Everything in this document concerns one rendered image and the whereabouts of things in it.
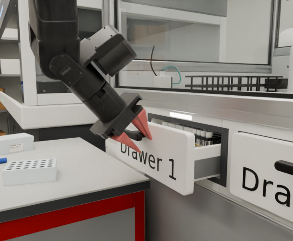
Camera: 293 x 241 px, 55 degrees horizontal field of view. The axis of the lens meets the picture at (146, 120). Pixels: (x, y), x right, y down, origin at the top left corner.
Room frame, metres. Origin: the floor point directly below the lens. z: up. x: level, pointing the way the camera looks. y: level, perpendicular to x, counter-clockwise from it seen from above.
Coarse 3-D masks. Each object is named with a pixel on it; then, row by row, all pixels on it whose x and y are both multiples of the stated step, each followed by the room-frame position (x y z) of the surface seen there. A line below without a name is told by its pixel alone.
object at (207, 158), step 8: (216, 144) 0.52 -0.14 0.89; (200, 152) 0.49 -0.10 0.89; (208, 152) 0.50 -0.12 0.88; (216, 152) 0.51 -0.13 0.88; (200, 160) 0.49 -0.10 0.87; (208, 160) 0.50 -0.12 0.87; (216, 160) 0.51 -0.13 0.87; (200, 168) 0.49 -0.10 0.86; (208, 168) 0.50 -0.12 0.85; (216, 168) 0.51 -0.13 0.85; (200, 176) 0.49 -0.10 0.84; (208, 176) 0.51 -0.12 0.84
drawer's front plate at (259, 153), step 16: (240, 144) 0.45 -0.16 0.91; (256, 144) 0.43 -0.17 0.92; (272, 144) 0.40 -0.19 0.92; (288, 144) 0.38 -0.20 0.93; (240, 160) 0.45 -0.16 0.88; (256, 160) 0.43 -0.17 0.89; (272, 160) 0.40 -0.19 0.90; (288, 160) 0.38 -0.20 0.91; (240, 176) 0.45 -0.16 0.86; (272, 176) 0.40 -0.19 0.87; (288, 176) 0.38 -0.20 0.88; (240, 192) 0.45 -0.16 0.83; (256, 192) 0.42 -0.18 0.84; (272, 192) 0.40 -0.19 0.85; (272, 208) 0.40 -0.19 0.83; (288, 208) 0.38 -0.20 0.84
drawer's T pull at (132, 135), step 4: (128, 132) 0.56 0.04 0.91; (132, 132) 0.55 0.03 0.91; (136, 132) 0.56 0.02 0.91; (140, 132) 0.56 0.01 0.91; (128, 136) 0.56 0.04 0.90; (132, 136) 0.55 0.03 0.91; (136, 136) 0.53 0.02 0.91; (140, 136) 0.53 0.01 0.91; (144, 136) 0.56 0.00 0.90; (136, 140) 0.53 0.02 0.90; (140, 140) 0.54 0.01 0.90
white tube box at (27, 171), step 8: (24, 160) 0.74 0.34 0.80; (32, 160) 0.74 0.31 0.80; (40, 160) 0.74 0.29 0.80; (48, 160) 0.74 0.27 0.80; (56, 160) 0.76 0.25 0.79; (8, 168) 0.67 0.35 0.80; (16, 168) 0.68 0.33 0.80; (24, 168) 0.68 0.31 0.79; (32, 168) 0.67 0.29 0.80; (40, 168) 0.68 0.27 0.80; (48, 168) 0.68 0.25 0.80; (56, 168) 0.74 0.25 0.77; (8, 176) 0.66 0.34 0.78; (16, 176) 0.66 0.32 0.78; (24, 176) 0.67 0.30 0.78; (32, 176) 0.67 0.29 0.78; (40, 176) 0.68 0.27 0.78; (48, 176) 0.68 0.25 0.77; (8, 184) 0.66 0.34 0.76; (16, 184) 0.66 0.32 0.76
